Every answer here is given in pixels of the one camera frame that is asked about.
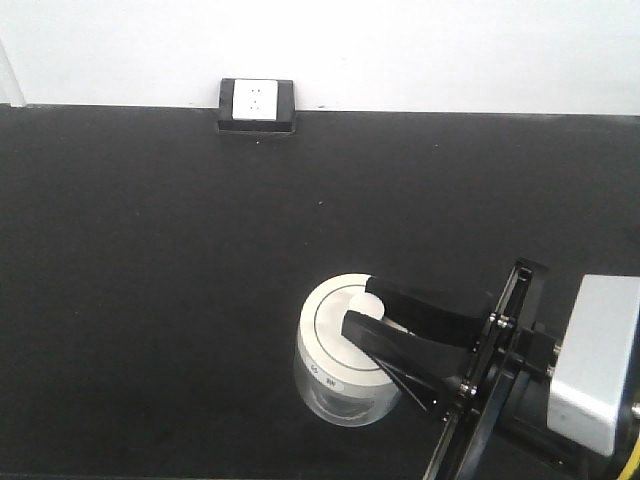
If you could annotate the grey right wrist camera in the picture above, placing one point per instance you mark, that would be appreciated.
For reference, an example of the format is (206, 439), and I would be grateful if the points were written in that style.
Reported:
(587, 386)

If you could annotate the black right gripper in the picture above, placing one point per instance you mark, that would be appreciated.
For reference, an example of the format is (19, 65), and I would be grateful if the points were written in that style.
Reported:
(427, 351)

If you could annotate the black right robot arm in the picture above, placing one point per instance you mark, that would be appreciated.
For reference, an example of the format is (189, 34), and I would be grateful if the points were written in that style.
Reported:
(583, 463)

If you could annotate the white socket in black box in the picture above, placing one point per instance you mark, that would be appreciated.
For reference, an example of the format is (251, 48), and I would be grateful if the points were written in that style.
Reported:
(256, 106)

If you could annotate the glass jar with white lid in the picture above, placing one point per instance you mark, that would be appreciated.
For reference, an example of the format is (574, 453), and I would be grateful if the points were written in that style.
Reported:
(337, 381)

